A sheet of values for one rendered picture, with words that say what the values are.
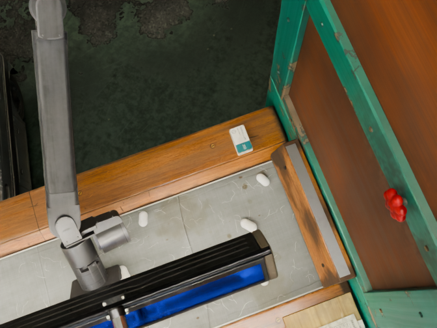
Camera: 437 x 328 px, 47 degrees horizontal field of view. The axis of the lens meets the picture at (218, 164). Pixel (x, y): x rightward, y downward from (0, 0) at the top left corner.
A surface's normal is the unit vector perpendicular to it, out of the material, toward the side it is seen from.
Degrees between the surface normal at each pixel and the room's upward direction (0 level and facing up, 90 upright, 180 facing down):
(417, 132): 90
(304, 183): 0
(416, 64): 90
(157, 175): 0
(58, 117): 41
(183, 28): 0
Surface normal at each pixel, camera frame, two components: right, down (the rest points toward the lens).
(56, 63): 0.40, 0.32
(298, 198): -0.88, 0.21
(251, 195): -0.04, -0.25
